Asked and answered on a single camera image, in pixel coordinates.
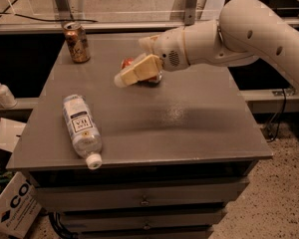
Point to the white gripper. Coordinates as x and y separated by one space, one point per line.
168 50

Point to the red coke can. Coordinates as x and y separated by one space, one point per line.
145 70

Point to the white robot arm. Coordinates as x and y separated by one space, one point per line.
245 31

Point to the gold brown soda can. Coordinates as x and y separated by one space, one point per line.
76 39

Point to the clear plastic water bottle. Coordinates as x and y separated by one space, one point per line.
84 134

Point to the grey drawer cabinet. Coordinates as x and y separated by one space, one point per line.
173 155

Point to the white pump dispenser bottle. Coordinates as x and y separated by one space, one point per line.
7 99

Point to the white cardboard box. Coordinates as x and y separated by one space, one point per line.
18 207

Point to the grey metal bracket post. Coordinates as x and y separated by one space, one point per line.
189 12

